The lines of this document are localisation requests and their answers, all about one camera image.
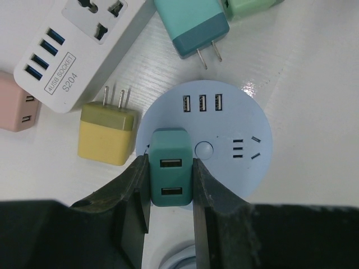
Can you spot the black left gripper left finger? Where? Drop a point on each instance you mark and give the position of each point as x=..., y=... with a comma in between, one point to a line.
x=119, y=215

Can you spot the mint green charger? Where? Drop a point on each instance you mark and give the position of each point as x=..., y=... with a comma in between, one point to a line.
x=235, y=9

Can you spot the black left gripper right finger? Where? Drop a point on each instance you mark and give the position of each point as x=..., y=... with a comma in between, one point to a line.
x=224, y=232

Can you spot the pink charger near strip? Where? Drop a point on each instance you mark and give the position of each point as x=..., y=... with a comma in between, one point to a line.
x=19, y=109

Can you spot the yellow olive charger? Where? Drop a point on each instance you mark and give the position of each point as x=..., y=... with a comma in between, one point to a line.
x=107, y=131

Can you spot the teal charger dark base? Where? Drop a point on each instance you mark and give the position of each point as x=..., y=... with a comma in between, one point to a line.
x=193, y=25

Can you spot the white USB power strip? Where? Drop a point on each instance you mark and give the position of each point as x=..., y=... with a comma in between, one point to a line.
x=77, y=48

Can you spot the round blue power socket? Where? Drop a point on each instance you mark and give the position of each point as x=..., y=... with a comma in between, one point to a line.
x=229, y=131

